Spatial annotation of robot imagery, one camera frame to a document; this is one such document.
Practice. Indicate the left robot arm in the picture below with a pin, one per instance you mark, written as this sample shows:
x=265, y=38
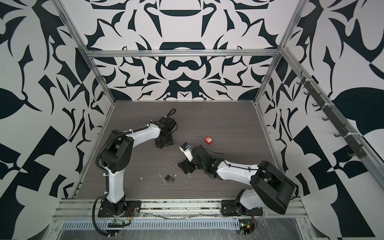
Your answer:
x=115, y=155

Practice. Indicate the black padlock with keys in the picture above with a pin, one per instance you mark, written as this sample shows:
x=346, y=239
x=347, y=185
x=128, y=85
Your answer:
x=169, y=178

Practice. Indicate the left green circuit board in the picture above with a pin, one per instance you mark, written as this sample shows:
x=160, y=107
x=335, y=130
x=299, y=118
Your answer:
x=119, y=223

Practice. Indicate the green circuit board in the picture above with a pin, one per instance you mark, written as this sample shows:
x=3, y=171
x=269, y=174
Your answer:
x=247, y=227
x=119, y=223

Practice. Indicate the white slotted cable duct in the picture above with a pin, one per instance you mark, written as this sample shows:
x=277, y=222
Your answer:
x=141, y=224

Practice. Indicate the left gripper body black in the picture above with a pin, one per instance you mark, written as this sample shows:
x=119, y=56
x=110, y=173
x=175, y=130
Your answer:
x=168, y=141

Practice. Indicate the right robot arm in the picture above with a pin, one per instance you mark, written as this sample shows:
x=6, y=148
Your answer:
x=269, y=186

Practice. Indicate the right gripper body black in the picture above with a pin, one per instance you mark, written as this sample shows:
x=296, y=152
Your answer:
x=191, y=166

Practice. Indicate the aluminium mounting rail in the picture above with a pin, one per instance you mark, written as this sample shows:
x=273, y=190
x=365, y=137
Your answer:
x=171, y=209

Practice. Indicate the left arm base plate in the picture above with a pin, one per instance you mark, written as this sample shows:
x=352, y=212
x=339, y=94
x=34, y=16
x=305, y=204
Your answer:
x=120, y=209

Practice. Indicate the right green circuit board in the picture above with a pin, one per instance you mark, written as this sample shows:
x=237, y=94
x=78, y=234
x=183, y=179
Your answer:
x=247, y=227

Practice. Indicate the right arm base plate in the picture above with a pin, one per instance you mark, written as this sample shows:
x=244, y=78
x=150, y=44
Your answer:
x=233, y=208

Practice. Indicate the red padlock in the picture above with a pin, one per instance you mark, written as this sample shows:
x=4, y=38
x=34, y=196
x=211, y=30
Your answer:
x=207, y=140

